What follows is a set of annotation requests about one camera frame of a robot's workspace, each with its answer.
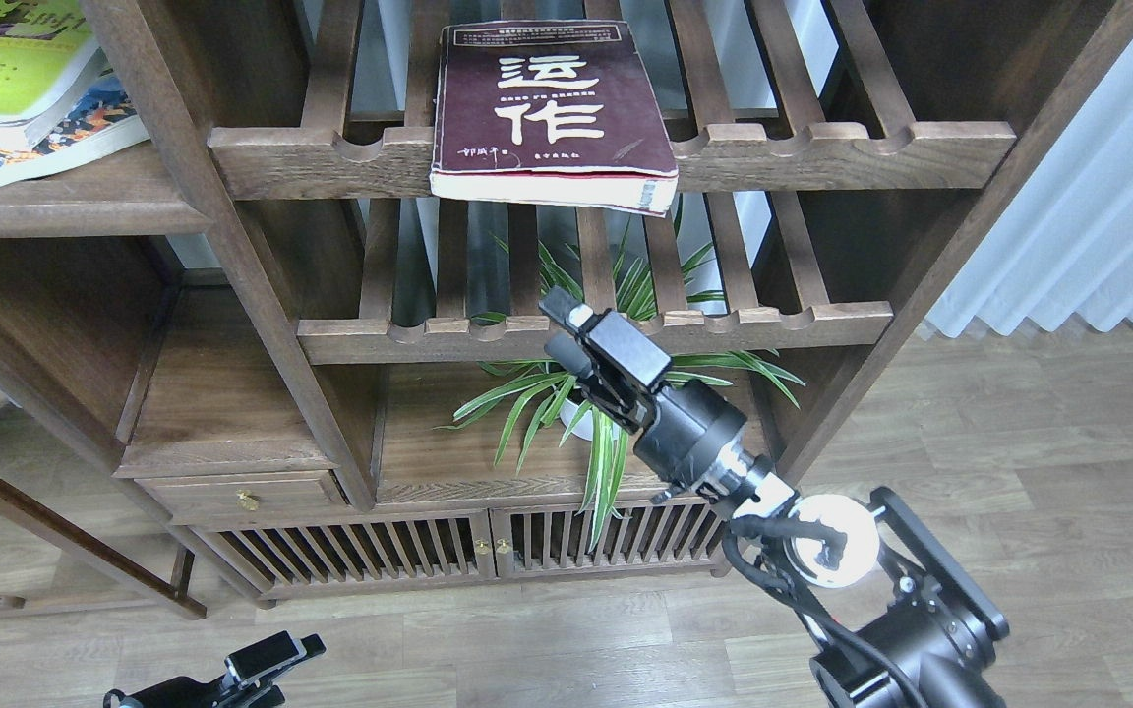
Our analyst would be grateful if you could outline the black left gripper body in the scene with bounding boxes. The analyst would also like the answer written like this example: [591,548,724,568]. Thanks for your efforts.
[104,676,286,707]

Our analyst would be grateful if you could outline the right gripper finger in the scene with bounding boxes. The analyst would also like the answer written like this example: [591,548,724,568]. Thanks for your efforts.
[539,285,673,398]
[545,336,641,434]

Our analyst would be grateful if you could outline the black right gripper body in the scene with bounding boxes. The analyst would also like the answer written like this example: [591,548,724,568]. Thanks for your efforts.
[617,379,749,498]

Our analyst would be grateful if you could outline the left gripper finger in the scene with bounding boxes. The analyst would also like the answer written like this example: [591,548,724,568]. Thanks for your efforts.
[224,632,327,688]

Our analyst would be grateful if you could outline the maroon book white characters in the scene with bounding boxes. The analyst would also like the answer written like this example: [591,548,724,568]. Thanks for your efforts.
[429,19,679,217]

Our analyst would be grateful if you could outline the colourful 300 paperback book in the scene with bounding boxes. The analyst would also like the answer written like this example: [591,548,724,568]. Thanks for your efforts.
[0,67,150,187]

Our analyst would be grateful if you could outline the yellow cover book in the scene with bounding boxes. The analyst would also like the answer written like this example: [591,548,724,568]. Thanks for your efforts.
[0,1,108,150]

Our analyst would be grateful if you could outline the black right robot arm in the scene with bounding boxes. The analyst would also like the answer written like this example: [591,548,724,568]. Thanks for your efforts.
[540,287,1010,707]

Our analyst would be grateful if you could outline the white plant pot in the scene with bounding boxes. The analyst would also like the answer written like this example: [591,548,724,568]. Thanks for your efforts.
[557,391,623,447]

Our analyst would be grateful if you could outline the green spider plant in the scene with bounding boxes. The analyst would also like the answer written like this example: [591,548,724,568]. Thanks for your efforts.
[441,219,806,541]

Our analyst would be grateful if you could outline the left slatted cabinet door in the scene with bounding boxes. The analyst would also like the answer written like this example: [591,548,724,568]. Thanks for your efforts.
[199,511,499,600]

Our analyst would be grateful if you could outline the slatted cabinet door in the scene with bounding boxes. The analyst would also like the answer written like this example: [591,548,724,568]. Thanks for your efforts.
[489,498,732,581]
[199,511,499,600]

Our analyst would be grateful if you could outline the brass drawer knob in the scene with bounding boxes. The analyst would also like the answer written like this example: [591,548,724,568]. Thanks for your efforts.
[235,491,261,512]

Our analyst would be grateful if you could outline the right slatted cabinet door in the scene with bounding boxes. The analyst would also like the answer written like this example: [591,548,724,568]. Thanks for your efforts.
[489,498,732,581]

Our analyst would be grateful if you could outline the small wooden drawer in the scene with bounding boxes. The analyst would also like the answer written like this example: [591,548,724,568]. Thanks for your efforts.
[138,469,347,518]

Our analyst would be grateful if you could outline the dark wooden bookshelf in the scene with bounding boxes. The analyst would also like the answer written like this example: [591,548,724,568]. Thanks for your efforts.
[0,1,1133,608]

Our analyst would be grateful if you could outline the white pleated curtain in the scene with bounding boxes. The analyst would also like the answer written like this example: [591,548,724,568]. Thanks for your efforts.
[918,39,1133,339]

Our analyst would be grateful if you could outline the wooden side furniture frame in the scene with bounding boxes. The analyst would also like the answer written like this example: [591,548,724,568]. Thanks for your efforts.
[0,334,208,620]

